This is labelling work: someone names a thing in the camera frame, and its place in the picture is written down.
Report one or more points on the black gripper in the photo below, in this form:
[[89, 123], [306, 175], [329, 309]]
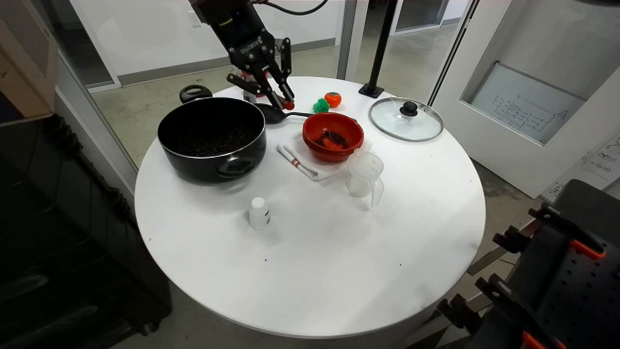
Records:
[[238, 32]]

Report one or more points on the clear plastic measuring jug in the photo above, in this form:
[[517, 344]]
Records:
[[364, 177]]

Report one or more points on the red bowl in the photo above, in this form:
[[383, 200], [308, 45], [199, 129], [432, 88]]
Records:
[[331, 136]]

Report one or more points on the black cooking pot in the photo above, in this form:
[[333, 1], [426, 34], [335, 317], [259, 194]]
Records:
[[213, 138]]

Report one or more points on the glass pot lid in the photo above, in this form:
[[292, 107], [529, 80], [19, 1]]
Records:
[[405, 123]]

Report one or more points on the grey shaker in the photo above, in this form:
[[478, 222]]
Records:
[[248, 97]]

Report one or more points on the black ladle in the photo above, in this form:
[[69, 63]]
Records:
[[271, 115]]

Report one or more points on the green toy vegetable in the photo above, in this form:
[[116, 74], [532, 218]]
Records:
[[319, 105]]

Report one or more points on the white napkin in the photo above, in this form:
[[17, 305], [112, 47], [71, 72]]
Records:
[[321, 173]]

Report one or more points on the white pill bottle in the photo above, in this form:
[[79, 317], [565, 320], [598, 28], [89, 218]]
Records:
[[257, 214]]

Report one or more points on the black perforated mounting table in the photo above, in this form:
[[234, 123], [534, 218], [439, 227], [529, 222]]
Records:
[[581, 297]]

